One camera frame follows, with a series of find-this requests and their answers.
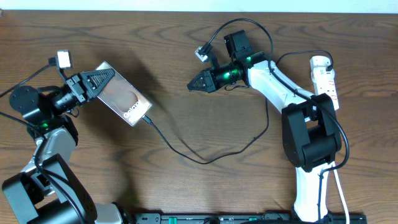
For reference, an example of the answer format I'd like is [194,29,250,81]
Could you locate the black USB charging cable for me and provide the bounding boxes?
[142,50,334,165]

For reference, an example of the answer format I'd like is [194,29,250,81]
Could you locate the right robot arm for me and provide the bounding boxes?
[187,30,342,222]

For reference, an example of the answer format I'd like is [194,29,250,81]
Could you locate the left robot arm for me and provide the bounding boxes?
[2,68,133,223]

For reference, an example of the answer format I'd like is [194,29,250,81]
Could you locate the white power strip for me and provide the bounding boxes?
[311,67,340,111]

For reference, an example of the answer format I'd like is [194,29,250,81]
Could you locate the left black camera cable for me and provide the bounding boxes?
[0,57,88,224]

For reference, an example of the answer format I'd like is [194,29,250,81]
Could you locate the black camera cable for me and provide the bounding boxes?
[203,17,351,224]
[0,57,88,224]

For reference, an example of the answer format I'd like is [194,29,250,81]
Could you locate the right black camera cable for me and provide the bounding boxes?
[203,17,351,224]

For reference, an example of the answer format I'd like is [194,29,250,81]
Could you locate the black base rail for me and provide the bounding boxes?
[135,212,368,224]

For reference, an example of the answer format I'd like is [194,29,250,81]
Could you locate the white power strip cord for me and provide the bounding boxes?
[332,161,351,224]

